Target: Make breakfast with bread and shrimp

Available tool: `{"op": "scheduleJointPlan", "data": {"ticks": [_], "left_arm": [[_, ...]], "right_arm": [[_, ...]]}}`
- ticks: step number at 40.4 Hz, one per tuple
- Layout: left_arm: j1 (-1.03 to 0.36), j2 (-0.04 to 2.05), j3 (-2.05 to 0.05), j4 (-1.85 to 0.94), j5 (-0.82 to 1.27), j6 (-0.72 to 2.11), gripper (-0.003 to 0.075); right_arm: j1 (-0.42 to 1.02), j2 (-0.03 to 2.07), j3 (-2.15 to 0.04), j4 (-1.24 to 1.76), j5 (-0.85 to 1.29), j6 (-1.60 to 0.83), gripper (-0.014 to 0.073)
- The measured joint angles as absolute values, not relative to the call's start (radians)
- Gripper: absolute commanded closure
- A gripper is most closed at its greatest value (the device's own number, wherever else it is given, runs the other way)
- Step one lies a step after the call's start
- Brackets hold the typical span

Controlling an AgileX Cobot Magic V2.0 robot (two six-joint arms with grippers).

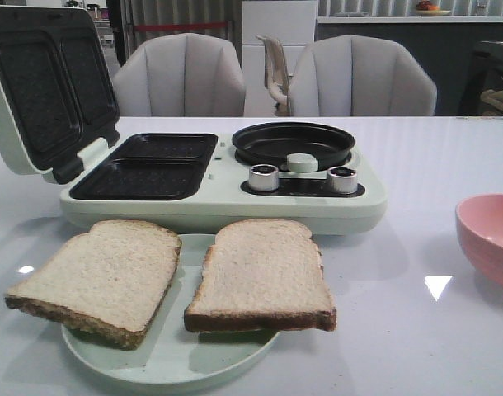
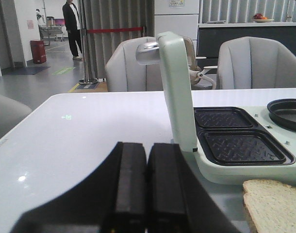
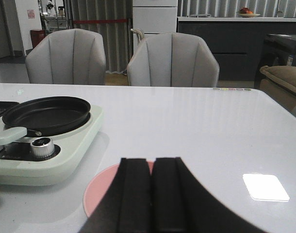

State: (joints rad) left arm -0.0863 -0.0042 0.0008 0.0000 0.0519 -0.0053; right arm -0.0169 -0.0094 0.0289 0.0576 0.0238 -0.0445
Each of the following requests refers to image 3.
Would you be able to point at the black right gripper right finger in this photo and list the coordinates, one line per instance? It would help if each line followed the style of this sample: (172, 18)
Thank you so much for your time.
(181, 204)

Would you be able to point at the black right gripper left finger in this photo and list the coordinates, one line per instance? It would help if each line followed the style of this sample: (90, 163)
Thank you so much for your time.
(126, 205)

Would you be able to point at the pink plastic bowl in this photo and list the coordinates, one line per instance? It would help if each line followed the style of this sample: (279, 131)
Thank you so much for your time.
(98, 187)

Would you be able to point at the mint green breakfast maker base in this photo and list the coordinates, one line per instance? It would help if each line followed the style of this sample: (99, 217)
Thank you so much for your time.
(19, 167)

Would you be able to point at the right silver control knob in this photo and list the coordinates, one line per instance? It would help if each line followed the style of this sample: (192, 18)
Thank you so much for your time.
(42, 147)

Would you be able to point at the black round frying pan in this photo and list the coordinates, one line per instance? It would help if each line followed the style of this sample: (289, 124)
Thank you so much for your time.
(48, 116)

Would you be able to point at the right grey upholstered chair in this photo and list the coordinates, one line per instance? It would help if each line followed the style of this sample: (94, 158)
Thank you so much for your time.
(173, 60)

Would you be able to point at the grey upholstered chair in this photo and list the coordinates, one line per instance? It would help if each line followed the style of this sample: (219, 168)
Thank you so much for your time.
(173, 60)
(73, 56)

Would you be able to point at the left grey upholstered chair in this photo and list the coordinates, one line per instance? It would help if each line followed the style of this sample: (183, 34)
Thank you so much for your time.
(73, 56)

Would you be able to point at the dark grey sideboard counter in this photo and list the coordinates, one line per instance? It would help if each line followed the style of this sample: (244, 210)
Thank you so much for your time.
(236, 42)

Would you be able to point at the white cabinet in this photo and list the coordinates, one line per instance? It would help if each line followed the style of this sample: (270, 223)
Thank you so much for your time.
(154, 16)

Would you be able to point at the red trash bin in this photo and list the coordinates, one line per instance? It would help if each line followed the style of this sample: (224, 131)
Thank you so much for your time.
(37, 35)

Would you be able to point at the fruit bowl on counter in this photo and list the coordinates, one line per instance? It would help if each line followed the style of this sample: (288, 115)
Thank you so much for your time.
(247, 13)

